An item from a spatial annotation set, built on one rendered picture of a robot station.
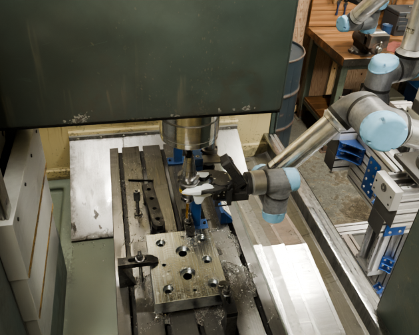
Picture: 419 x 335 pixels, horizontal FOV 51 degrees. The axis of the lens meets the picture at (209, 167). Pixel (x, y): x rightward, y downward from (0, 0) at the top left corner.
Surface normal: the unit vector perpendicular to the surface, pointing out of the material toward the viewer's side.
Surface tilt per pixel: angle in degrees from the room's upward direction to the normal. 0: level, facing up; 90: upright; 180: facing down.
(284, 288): 8
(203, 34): 90
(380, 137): 88
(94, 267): 0
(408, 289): 90
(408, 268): 90
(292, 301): 8
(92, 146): 24
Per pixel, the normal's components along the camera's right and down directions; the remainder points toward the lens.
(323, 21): 0.20, 0.58
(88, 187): 0.11, -0.49
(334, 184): 0.04, -0.81
